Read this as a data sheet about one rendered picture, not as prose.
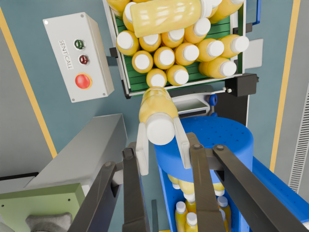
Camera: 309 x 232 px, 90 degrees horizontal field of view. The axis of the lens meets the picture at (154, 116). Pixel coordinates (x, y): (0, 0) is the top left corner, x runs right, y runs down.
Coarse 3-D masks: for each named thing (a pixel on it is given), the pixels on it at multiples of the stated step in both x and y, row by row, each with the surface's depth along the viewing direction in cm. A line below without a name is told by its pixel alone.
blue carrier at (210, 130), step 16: (192, 128) 50; (208, 128) 49; (224, 128) 47; (240, 128) 45; (176, 144) 43; (208, 144) 40; (224, 144) 39; (240, 144) 38; (160, 160) 43; (176, 160) 38; (240, 160) 36; (160, 176) 49; (176, 176) 40; (192, 176) 37; (176, 192) 68; (224, 192) 66; (240, 224) 43
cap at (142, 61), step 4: (140, 56) 41; (144, 56) 41; (136, 60) 41; (140, 60) 41; (144, 60) 41; (148, 60) 41; (136, 64) 41; (140, 64) 42; (144, 64) 42; (148, 64) 42; (140, 68) 42; (144, 68) 42
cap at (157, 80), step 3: (156, 75) 43; (159, 75) 43; (153, 78) 43; (156, 78) 43; (159, 78) 43; (162, 78) 43; (153, 81) 43; (156, 81) 43; (159, 81) 43; (162, 81) 43; (153, 84) 43; (156, 84) 44; (159, 84) 44; (162, 84) 44
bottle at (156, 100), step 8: (152, 88) 33; (160, 88) 33; (144, 96) 30; (152, 96) 26; (160, 96) 25; (168, 96) 28; (144, 104) 24; (152, 104) 23; (160, 104) 23; (168, 104) 23; (144, 112) 23; (152, 112) 22; (160, 112) 22; (168, 112) 22; (176, 112) 24; (144, 120) 23
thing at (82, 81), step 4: (76, 76) 39; (80, 76) 39; (84, 76) 39; (76, 80) 39; (80, 80) 39; (84, 80) 39; (88, 80) 39; (76, 84) 39; (80, 84) 39; (84, 84) 39; (88, 84) 39; (84, 88) 40
